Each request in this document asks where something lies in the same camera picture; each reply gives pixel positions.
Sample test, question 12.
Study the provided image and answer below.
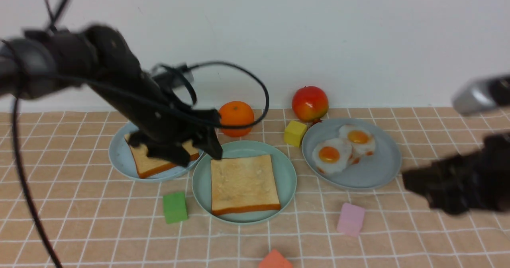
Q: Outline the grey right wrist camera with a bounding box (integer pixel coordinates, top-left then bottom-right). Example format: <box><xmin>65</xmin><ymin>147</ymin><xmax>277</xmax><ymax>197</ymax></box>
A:
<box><xmin>452</xmin><ymin>74</ymin><xmax>510</xmax><ymax>117</ymax></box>

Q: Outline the light blue plate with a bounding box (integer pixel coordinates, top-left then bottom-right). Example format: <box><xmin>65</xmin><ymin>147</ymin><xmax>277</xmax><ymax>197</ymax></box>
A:
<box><xmin>108</xmin><ymin>122</ymin><xmax>204</xmax><ymax>183</ymax></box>

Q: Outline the pink cube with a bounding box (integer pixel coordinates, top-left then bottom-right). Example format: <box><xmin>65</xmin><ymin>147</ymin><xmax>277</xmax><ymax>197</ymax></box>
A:
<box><xmin>336</xmin><ymin>203</ymin><xmax>366</xmax><ymax>237</ymax></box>

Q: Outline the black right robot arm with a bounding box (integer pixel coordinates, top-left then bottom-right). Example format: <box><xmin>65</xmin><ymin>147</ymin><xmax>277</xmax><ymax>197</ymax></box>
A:
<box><xmin>402</xmin><ymin>133</ymin><xmax>510</xmax><ymax>215</ymax></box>

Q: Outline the green plate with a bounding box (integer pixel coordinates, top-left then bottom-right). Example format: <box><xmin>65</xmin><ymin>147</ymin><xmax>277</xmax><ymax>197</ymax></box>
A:
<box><xmin>192</xmin><ymin>141</ymin><xmax>297</xmax><ymax>225</ymax></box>

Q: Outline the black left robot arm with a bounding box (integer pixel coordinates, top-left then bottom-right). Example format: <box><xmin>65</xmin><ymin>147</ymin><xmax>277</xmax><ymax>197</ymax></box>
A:
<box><xmin>1</xmin><ymin>25</ymin><xmax>224</xmax><ymax>166</ymax></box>

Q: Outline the fried egg back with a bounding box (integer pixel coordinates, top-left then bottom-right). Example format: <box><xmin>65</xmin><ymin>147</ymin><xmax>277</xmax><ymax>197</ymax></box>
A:
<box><xmin>339</xmin><ymin>124</ymin><xmax>377</xmax><ymax>156</ymax></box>

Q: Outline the checkered beige tablecloth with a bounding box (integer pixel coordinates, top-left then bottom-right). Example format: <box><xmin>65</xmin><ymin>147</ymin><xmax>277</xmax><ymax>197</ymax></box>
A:
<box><xmin>19</xmin><ymin>109</ymin><xmax>509</xmax><ymax>268</ymax></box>

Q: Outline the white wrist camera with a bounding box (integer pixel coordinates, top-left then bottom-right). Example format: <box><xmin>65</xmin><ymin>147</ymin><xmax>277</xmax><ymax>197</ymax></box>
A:
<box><xmin>153</xmin><ymin>64</ymin><xmax>194</xmax><ymax>88</ymax></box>

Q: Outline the orange fruit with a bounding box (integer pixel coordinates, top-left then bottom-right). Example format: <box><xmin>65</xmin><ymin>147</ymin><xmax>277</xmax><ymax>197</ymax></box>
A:
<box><xmin>219</xmin><ymin>101</ymin><xmax>255</xmax><ymax>137</ymax></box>

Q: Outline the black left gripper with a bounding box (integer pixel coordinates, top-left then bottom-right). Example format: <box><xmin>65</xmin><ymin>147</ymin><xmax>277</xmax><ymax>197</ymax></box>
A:
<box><xmin>90</xmin><ymin>61</ymin><xmax>224</xmax><ymax>166</ymax></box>

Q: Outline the black cable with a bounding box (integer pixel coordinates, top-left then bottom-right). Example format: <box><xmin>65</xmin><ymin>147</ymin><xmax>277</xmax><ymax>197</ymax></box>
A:
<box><xmin>11</xmin><ymin>0</ymin><xmax>270</xmax><ymax>268</ymax></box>

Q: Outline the fried egg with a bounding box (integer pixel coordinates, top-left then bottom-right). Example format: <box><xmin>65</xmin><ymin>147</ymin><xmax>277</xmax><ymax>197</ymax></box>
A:
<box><xmin>312</xmin><ymin>138</ymin><xmax>352</xmax><ymax>175</ymax></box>
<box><xmin>339</xmin><ymin>124</ymin><xmax>377</xmax><ymax>156</ymax></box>

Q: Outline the grey-blue plate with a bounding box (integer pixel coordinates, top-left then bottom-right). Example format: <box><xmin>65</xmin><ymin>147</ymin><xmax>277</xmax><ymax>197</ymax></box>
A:
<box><xmin>301</xmin><ymin>118</ymin><xmax>402</xmax><ymax>190</ymax></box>

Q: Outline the orange cube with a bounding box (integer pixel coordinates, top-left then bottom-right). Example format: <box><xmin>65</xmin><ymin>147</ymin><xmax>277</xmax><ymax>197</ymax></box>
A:
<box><xmin>258</xmin><ymin>249</ymin><xmax>293</xmax><ymax>268</ymax></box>

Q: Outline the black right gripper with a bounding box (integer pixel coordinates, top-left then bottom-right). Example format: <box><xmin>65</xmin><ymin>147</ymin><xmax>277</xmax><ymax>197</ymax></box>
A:
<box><xmin>402</xmin><ymin>141</ymin><xmax>510</xmax><ymax>215</ymax></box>

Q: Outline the green cube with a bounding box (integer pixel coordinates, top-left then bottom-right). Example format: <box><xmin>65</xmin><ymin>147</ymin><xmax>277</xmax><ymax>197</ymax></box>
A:
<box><xmin>163</xmin><ymin>192</ymin><xmax>188</xmax><ymax>224</ymax></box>

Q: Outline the fried egg front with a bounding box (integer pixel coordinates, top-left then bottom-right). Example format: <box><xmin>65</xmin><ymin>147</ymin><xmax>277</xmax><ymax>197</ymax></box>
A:
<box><xmin>312</xmin><ymin>138</ymin><xmax>352</xmax><ymax>175</ymax></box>

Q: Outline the yellow cube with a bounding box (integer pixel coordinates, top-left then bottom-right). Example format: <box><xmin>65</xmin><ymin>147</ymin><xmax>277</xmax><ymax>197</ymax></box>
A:
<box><xmin>284</xmin><ymin>120</ymin><xmax>308</xmax><ymax>147</ymax></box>

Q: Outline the red apple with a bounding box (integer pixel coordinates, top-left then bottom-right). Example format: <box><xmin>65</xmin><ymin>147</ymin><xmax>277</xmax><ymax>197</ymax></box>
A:
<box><xmin>292</xmin><ymin>86</ymin><xmax>329</xmax><ymax>123</ymax></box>

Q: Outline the toast slice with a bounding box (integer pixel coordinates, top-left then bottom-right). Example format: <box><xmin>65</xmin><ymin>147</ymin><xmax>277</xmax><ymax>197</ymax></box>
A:
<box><xmin>128</xmin><ymin>141</ymin><xmax>201</xmax><ymax>179</ymax></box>
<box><xmin>210</xmin><ymin>155</ymin><xmax>282</xmax><ymax>217</ymax></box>

